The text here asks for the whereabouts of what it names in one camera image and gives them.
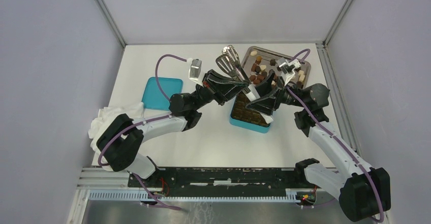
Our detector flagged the teal chocolate box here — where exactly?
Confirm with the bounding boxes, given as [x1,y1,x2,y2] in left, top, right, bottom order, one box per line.
[229,93,271,134]

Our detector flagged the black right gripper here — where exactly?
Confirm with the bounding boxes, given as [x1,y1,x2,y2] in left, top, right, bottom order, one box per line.
[244,71,307,116]

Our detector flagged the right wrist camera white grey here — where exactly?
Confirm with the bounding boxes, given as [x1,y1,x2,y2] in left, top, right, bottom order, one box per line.
[276,57,301,86]

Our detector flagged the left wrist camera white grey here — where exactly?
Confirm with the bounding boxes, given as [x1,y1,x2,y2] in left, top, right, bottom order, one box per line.
[187,58,202,81]

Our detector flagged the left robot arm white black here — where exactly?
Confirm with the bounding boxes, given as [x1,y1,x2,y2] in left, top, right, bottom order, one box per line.
[92,70,250,187]

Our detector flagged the teal box lid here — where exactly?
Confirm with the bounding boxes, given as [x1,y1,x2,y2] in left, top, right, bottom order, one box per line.
[141,77,183,111]

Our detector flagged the steel tray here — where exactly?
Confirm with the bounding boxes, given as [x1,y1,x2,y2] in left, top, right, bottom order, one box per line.
[241,46,311,88]

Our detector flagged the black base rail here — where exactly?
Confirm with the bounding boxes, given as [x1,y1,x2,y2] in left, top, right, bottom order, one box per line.
[142,167,316,197]

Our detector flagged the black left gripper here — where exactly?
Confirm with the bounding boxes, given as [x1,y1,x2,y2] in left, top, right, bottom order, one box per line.
[191,69,249,111]

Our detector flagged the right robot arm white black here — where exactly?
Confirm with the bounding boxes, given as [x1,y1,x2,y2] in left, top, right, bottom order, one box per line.
[246,73,391,223]

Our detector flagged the white cloth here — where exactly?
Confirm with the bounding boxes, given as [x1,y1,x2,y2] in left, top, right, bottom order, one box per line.
[88,102,144,161]

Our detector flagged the wrist camera white grey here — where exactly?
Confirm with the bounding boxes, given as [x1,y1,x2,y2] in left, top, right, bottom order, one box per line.
[187,58,202,81]
[276,57,301,86]

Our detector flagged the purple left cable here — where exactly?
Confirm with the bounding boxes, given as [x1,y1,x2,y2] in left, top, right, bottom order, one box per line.
[98,54,189,213]

